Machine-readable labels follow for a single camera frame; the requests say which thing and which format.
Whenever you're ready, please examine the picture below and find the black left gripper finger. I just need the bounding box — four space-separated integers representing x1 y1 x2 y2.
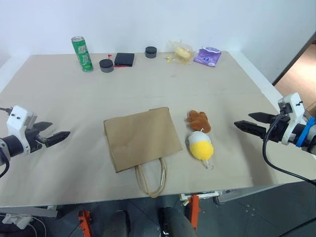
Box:
33 121 53 132
45 131 71 149

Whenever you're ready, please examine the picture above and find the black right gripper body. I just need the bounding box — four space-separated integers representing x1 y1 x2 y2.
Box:
265 114 290 144

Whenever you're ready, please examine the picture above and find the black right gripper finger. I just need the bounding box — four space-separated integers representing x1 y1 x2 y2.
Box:
248 112 281 124
234 120 269 141

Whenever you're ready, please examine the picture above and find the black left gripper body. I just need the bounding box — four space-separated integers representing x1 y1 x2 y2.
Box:
24 124 48 153

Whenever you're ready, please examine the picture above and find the brown plush toy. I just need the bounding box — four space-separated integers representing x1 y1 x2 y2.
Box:
186 110 212 134

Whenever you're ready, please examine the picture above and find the yellow white plush toy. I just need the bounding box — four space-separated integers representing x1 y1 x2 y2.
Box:
185 131 215 171

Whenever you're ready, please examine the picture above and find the brown paper bag with handles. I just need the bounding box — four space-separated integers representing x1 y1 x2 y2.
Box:
103 106 184 198

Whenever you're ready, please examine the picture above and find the bread in clear plastic bag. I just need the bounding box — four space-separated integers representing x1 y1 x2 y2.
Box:
168 39 195 65

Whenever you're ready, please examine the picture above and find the grey metal table beam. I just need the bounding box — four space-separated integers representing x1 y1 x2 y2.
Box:
0 205 59 218

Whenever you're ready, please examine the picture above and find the white plastic device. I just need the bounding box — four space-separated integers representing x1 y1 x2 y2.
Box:
0 213 33 230

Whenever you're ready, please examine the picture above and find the green drink can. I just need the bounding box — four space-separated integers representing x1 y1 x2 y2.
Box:
71 36 94 73

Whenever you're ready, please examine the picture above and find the purple snack packet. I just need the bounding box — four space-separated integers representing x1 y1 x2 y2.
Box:
193 46 222 68

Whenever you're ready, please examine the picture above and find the black round container grey base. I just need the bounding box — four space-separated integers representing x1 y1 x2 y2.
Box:
99 59 115 74
145 46 158 59

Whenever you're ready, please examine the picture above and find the orange clamp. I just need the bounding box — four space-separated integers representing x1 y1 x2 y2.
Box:
188 194 201 230
77 209 94 237

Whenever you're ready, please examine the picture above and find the black flat box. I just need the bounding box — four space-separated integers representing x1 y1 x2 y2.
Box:
114 52 135 68

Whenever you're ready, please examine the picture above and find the dark rounded shape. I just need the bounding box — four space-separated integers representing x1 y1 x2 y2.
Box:
158 206 196 237

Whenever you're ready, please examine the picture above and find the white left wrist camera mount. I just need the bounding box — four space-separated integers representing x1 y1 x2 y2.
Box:
6 105 38 154

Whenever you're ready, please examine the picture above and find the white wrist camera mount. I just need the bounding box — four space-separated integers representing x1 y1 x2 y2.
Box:
277 92 307 146
6 105 38 154

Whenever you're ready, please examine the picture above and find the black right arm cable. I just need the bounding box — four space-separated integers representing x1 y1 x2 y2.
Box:
262 114 316 185

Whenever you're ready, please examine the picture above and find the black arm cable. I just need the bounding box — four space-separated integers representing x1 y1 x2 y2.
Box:
262 114 316 185
0 107 13 179

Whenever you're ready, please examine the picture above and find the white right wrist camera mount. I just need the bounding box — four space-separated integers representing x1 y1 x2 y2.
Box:
277 92 307 146

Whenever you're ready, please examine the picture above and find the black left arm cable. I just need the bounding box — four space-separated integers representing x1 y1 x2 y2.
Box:
0 107 13 179

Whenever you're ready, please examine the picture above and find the dark brown door frame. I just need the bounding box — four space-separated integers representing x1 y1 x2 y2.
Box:
272 32 316 87

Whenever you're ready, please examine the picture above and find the white table bracket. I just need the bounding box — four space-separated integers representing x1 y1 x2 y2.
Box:
179 191 220 206

